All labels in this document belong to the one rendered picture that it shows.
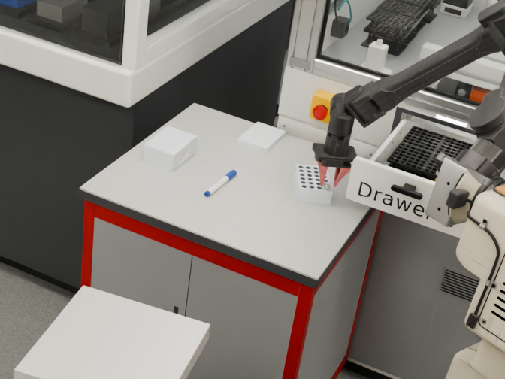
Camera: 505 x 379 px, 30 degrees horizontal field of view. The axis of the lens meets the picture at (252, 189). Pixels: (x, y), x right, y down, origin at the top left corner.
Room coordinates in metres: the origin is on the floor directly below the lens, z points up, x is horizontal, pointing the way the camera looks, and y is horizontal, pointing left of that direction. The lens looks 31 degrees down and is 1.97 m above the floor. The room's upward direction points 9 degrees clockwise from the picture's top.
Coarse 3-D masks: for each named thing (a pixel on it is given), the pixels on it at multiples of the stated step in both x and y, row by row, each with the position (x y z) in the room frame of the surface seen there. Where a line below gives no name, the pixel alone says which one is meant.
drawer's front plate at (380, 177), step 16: (368, 160) 1.93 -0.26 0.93; (352, 176) 1.93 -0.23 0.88; (368, 176) 1.92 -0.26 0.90; (384, 176) 1.91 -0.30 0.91; (400, 176) 1.89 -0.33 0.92; (416, 176) 1.89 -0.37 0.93; (352, 192) 1.93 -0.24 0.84; (368, 192) 1.92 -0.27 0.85; (384, 192) 1.90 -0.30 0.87; (384, 208) 1.90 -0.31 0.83; (400, 208) 1.89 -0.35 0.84; (416, 208) 1.87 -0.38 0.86; (432, 224) 1.86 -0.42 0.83; (464, 224) 1.83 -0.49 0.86
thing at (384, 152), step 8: (408, 120) 2.25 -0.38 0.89; (400, 128) 2.20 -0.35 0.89; (408, 128) 2.25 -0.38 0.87; (424, 128) 2.24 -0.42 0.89; (432, 128) 2.23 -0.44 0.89; (392, 136) 2.14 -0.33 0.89; (400, 136) 2.22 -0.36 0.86; (448, 136) 2.21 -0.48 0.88; (456, 136) 2.21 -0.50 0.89; (464, 136) 2.21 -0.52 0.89; (384, 144) 2.09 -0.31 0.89; (392, 144) 2.15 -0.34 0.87; (376, 152) 2.05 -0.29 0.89; (384, 152) 2.08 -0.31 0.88; (392, 152) 2.17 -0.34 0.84; (376, 160) 2.02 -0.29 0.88; (384, 160) 2.10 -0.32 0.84
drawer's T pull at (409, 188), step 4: (404, 184) 1.88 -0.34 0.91; (408, 184) 1.88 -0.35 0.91; (392, 188) 1.86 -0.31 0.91; (396, 188) 1.86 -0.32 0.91; (400, 188) 1.86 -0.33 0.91; (404, 188) 1.86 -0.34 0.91; (408, 188) 1.86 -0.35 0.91; (412, 188) 1.87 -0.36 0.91; (396, 192) 1.86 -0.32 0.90; (400, 192) 1.85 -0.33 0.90; (404, 192) 1.85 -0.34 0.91; (408, 192) 1.85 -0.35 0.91; (412, 192) 1.85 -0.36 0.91; (416, 192) 1.85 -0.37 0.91; (412, 196) 1.84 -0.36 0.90; (416, 196) 1.84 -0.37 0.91; (420, 196) 1.84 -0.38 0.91
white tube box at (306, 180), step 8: (296, 168) 2.07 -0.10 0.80; (304, 168) 2.08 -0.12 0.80; (312, 168) 2.09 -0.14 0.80; (296, 176) 2.05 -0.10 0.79; (304, 176) 2.04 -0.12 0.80; (312, 176) 2.05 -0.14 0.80; (328, 176) 2.06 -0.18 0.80; (296, 184) 2.03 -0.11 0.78; (304, 184) 2.00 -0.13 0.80; (312, 184) 2.02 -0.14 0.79; (296, 192) 2.01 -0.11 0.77; (304, 192) 1.98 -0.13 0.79; (312, 192) 1.98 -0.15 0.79; (320, 192) 1.98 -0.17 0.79; (328, 192) 1.99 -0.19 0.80; (304, 200) 1.98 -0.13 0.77; (312, 200) 1.98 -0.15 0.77; (320, 200) 1.98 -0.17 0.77; (328, 200) 1.99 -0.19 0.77
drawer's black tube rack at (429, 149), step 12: (408, 132) 2.17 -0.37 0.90; (420, 132) 2.18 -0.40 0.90; (432, 132) 2.19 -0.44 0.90; (408, 144) 2.10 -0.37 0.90; (420, 144) 2.11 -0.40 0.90; (432, 144) 2.12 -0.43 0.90; (444, 144) 2.14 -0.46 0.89; (456, 144) 2.15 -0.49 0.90; (468, 144) 2.15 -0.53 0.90; (396, 156) 2.03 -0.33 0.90; (408, 156) 2.04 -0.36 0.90; (420, 156) 2.05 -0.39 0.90; (432, 156) 2.06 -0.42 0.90; (396, 168) 2.03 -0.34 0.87; (432, 168) 2.00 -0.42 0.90; (432, 180) 2.00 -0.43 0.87
